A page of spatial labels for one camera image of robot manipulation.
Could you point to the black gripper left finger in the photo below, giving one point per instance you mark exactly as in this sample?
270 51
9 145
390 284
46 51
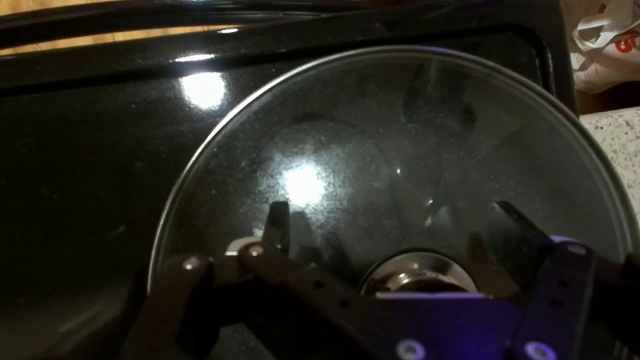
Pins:
294 311

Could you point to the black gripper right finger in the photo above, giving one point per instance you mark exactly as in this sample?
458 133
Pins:
578 305

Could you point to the glass pot lid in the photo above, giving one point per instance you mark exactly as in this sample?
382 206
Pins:
389 149

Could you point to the black electric stove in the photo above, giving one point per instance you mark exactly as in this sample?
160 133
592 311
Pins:
105 101

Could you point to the white plastic bag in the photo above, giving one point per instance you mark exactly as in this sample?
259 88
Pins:
605 42

